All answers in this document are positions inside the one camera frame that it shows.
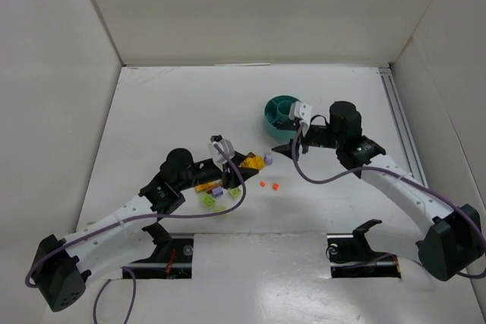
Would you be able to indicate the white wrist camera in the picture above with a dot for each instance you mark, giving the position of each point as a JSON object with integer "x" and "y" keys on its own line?
{"x": 301, "y": 111}
{"x": 221, "y": 150}

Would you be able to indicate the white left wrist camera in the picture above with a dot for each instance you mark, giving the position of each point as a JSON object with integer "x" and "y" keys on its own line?
{"x": 221, "y": 150}

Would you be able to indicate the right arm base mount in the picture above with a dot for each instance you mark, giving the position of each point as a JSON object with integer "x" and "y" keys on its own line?
{"x": 351, "y": 256}

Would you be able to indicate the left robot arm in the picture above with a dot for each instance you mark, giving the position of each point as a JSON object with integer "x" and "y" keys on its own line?
{"x": 63, "y": 268}

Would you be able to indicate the pale yellow lego brick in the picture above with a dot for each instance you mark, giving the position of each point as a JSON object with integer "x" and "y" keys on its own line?
{"x": 219, "y": 211}

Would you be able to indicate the lilac square lego brick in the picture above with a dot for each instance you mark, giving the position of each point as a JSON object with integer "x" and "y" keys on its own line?
{"x": 217, "y": 191}

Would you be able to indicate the lime green lego brick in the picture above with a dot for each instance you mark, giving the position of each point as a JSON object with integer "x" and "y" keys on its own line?
{"x": 208, "y": 201}

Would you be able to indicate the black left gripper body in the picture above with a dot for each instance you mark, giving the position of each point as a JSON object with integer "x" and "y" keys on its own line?
{"x": 231, "y": 169}

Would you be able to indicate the yellow orange lego brick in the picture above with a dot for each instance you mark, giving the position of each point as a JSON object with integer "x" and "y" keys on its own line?
{"x": 253, "y": 161}

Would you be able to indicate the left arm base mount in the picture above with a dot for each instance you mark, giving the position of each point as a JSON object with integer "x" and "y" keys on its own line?
{"x": 170, "y": 257}

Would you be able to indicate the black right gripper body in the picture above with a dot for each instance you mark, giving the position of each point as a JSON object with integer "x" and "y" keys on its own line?
{"x": 304, "y": 140}

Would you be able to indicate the teal divided round container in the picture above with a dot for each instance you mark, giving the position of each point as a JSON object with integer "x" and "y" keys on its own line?
{"x": 276, "y": 111}

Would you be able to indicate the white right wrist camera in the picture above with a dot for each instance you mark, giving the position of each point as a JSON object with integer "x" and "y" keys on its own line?
{"x": 301, "y": 111}

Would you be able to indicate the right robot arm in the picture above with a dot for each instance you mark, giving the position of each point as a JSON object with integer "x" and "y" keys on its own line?
{"x": 453, "y": 237}

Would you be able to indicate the aluminium rail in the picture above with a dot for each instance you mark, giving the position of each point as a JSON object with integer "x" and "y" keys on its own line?
{"x": 403, "y": 130}

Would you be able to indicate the dark brown lego piece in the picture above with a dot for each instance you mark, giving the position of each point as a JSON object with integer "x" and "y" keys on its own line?
{"x": 204, "y": 187}

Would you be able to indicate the lilac round lego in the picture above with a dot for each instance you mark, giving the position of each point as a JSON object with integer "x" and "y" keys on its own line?
{"x": 268, "y": 159}

